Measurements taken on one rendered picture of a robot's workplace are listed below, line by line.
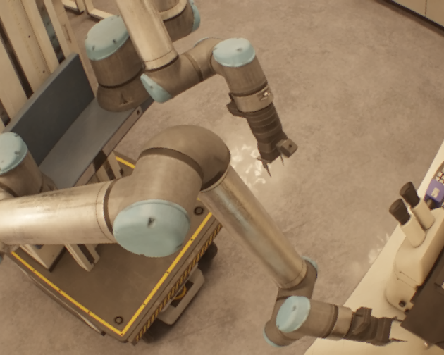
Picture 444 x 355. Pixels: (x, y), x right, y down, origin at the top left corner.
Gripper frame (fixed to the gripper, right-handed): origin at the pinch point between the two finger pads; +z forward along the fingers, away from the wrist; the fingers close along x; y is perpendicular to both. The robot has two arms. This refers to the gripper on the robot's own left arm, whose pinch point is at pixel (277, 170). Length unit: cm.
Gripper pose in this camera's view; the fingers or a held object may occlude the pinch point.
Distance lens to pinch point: 152.7
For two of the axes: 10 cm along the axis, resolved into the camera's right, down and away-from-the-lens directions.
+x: 6.8, -6.0, 4.2
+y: 6.3, 2.0, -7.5
